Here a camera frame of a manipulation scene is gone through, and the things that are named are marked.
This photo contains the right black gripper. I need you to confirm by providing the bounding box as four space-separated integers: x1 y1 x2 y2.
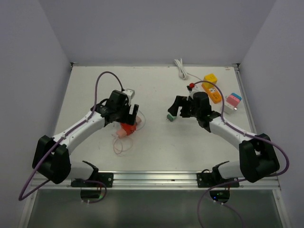
168 95 200 118

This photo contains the red cube socket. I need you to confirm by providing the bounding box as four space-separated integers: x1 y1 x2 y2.
121 123 137 136

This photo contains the green charger plug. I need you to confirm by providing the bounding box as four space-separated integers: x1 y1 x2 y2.
166 114 177 122

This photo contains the brown usb charger plug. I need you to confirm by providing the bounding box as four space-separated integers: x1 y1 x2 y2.
135 116 142 124

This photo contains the pink usb charger plug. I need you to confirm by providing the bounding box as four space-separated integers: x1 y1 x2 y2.
116 128 127 138

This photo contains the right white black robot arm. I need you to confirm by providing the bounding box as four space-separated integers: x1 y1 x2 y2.
167 92 280 187

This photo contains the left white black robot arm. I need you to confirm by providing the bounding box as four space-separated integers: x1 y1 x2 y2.
32 89 139 187

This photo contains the yellow cube socket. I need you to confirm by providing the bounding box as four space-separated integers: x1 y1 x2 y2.
203 74 218 88

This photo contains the orange power strip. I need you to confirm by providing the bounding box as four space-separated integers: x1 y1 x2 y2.
201 83 222 104

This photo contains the pink blue white adapter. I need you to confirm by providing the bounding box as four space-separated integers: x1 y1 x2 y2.
223 93 242 114

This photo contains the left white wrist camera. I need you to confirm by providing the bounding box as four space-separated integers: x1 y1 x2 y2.
123 89 135 99

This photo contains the white power cord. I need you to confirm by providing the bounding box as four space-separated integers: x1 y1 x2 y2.
174 58 205 82

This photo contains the aluminium front rail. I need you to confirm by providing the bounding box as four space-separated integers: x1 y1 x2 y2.
30 170 281 190

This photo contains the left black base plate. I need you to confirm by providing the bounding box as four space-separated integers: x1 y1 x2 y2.
71 172 114 188

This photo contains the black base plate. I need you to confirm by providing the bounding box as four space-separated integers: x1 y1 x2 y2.
71 172 114 188
196 169 234 188

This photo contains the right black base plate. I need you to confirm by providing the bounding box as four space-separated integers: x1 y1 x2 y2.
196 169 234 188

